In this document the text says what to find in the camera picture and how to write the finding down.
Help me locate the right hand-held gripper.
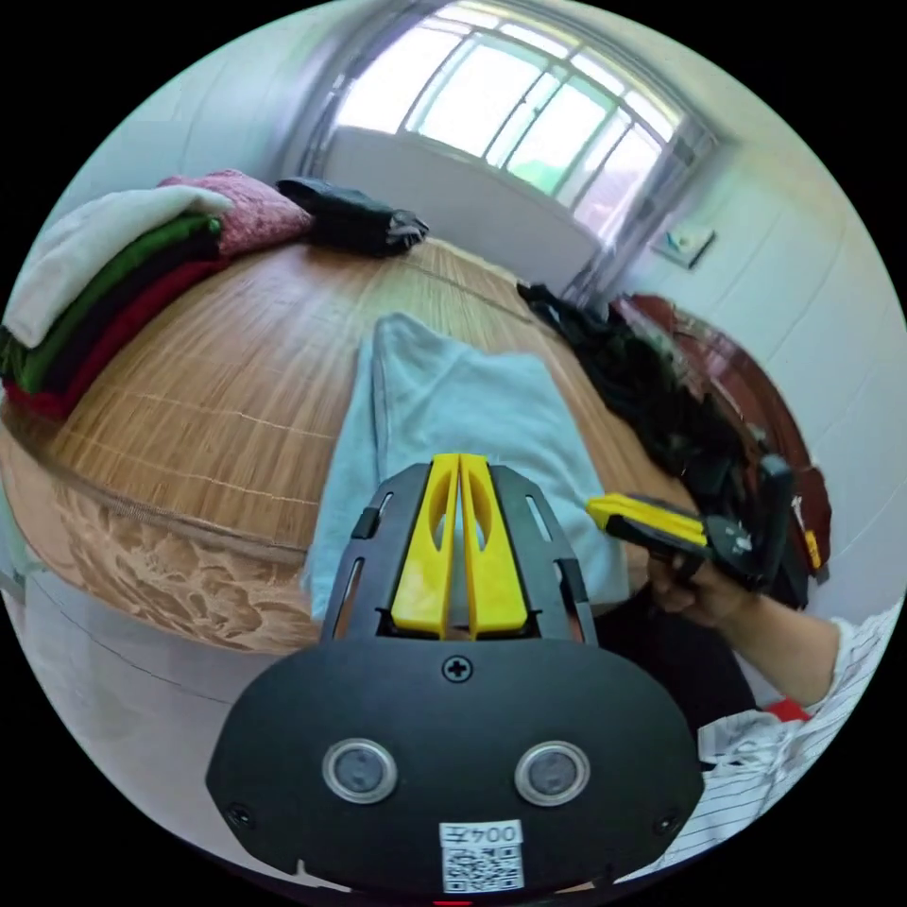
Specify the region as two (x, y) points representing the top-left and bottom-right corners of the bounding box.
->
(586, 493), (775, 590)

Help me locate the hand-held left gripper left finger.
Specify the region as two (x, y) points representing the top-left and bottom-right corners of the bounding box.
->
(390, 453), (460, 635)

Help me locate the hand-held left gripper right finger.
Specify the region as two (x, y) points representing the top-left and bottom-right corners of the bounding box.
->
(458, 453), (530, 641)

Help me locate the light blue long sleeve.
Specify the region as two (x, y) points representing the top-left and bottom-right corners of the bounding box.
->
(300, 311), (632, 626)

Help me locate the person's right forearm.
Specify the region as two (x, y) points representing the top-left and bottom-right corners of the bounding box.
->
(736, 589), (846, 711)

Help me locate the person's right hand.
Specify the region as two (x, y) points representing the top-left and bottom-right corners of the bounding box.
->
(647, 545), (765, 630)

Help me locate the heap of dark clothes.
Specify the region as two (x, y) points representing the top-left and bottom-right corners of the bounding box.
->
(517, 282), (775, 499)

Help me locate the person's body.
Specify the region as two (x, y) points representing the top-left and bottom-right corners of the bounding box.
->
(591, 584), (907, 877)

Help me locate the bed with woven mat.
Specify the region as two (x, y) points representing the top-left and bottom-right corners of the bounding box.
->
(0, 233), (836, 657)

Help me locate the black folded garment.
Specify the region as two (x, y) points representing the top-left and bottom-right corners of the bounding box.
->
(274, 177), (432, 259)

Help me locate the pink pillow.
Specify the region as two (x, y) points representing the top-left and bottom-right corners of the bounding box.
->
(157, 168), (317, 259)

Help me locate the pile of clothes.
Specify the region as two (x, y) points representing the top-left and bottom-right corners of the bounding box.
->
(0, 187), (236, 424)

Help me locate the window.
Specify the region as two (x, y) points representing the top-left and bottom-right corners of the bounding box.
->
(331, 0), (726, 230)

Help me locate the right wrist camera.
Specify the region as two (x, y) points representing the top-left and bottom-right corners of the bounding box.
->
(754, 453), (813, 612)

